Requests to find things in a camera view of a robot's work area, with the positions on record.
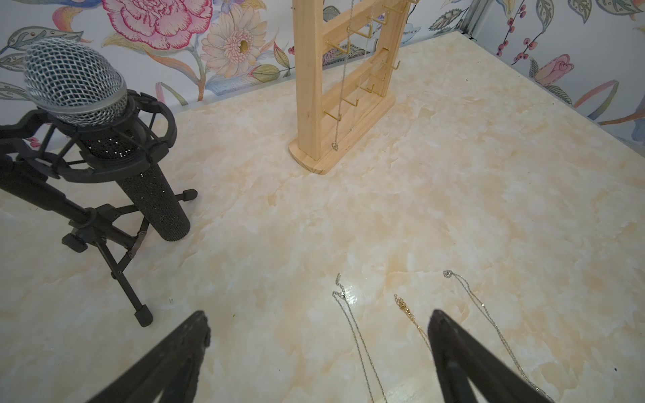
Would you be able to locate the silver chain necklace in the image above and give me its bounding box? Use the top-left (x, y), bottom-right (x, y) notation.
top-left (331, 273), bottom-right (389, 403)

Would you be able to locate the black microphone with mesh head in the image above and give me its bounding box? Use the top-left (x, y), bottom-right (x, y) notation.
top-left (24, 38), bottom-right (191, 242)

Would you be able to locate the wooden jewelry display stand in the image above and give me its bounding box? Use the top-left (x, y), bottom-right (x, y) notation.
top-left (289, 1), bottom-right (414, 175)

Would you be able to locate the gold chain necklace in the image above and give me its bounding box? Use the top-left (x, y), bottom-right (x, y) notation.
top-left (393, 294), bottom-right (433, 351)

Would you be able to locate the thin silver pendant necklace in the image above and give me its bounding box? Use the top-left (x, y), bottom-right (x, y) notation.
top-left (442, 269), bottom-right (555, 403)

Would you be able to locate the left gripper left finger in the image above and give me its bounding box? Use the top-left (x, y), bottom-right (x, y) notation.
top-left (90, 311), bottom-right (211, 402)

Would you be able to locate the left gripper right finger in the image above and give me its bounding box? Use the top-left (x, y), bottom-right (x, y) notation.
top-left (428, 310), bottom-right (548, 402)

